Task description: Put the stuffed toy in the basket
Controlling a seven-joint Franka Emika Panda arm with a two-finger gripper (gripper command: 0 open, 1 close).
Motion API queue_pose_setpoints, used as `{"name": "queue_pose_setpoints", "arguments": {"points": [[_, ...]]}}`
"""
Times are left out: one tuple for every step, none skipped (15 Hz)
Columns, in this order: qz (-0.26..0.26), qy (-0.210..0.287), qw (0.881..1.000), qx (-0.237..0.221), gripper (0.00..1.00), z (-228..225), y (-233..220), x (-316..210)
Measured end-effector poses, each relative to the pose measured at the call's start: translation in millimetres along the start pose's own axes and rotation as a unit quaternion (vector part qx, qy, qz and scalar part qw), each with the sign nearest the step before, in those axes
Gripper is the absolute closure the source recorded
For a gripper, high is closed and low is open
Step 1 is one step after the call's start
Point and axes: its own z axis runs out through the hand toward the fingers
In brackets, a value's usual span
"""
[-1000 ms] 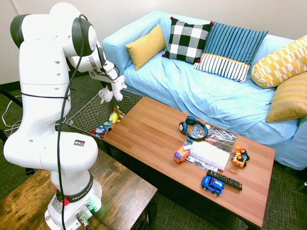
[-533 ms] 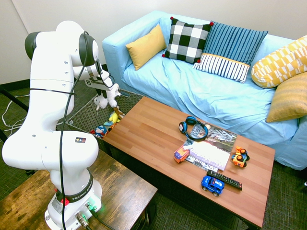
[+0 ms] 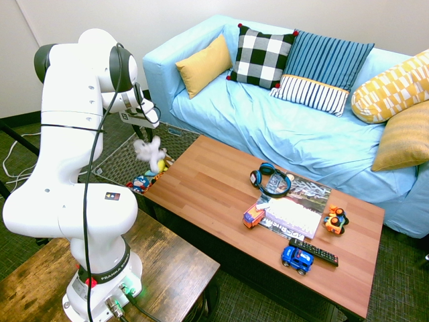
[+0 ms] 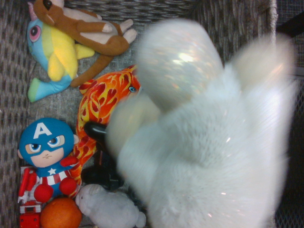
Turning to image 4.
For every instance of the black plastic toy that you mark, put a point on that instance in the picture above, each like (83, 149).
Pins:
(99, 175)

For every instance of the red plastic toy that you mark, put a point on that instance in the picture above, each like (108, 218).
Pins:
(28, 221)

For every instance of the grey woven basket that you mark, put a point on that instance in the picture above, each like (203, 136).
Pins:
(14, 59)

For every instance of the grey plush animal toy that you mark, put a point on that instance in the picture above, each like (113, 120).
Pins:
(111, 209)

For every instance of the white unicorn plush toy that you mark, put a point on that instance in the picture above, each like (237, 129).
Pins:
(202, 154)

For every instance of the brown monkey plush toy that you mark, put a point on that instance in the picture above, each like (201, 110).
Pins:
(78, 26)

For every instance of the Captain America plush doll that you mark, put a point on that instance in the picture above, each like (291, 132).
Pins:
(45, 142)

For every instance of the blue and yellow plush toy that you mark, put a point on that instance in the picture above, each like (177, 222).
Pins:
(59, 52)

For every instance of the orange flame-pattern plush toy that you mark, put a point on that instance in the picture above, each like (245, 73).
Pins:
(99, 99)

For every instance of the orange fruit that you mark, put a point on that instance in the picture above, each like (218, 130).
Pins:
(60, 213)

